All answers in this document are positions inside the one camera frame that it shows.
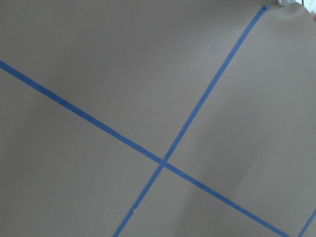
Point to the brown table mat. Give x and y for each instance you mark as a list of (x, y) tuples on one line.
[(157, 118)]

